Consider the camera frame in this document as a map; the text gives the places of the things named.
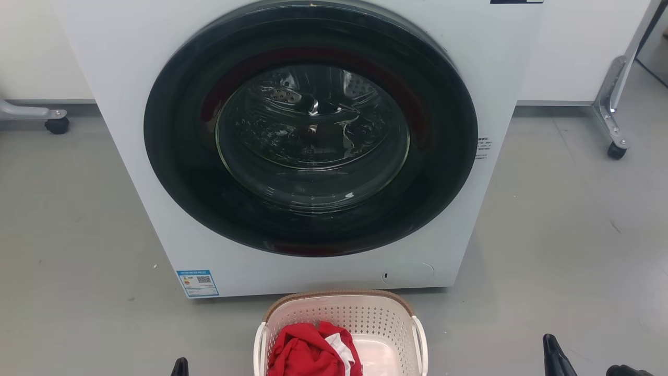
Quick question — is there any white perforated laundry basket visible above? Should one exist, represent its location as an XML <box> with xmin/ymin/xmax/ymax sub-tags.
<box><xmin>253</xmin><ymin>290</ymin><xmax>429</xmax><ymax>376</ymax></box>

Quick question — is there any white garment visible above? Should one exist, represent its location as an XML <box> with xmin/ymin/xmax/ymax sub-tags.
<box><xmin>325</xmin><ymin>333</ymin><xmax>356</xmax><ymax>376</ymax></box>

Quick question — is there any thin black floor cable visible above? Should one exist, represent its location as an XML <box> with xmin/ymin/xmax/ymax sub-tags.
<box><xmin>635</xmin><ymin>57</ymin><xmax>668</xmax><ymax>88</ymax></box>

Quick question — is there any red garment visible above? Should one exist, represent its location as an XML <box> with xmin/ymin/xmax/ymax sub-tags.
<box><xmin>267</xmin><ymin>322</ymin><xmax>363</xmax><ymax>376</ymax></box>

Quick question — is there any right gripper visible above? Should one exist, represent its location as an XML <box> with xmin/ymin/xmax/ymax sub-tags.
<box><xmin>542</xmin><ymin>334</ymin><xmax>654</xmax><ymax>376</ymax></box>

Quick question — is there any blue energy label sticker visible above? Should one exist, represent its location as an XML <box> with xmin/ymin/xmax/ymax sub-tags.
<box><xmin>176</xmin><ymin>269</ymin><xmax>220</xmax><ymax>298</ymax></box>

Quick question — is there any white front-load washing machine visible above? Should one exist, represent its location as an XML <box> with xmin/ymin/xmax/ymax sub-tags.
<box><xmin>52</xmin><ymin>0</ymin><xmax>546</xmax><ymax>299</ymax></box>

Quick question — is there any round black washing machine door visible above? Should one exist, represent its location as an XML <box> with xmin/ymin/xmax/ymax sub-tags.
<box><xmin>144</xmin><ymin>0</ymin><xmax>479</xmax><ymax>257</ymax></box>

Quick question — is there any silver frame leg with caster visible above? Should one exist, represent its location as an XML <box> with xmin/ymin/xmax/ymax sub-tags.
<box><xmin>593</xmin><ymin>0</ymin><xmax>668</xmax><ymax>160</ymax></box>

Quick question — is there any grey frame leg with caster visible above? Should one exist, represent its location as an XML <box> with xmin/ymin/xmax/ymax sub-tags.
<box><xmin>0</xmin><ymin>100</ymin><xmax>70</xmax><ymax>135</ymax></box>

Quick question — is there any round white filter cover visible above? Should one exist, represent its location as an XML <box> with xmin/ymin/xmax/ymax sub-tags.
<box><xmin>381</xmin><ymin>262</ymin><xmax>435</xmax><ymax>286</ymax></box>

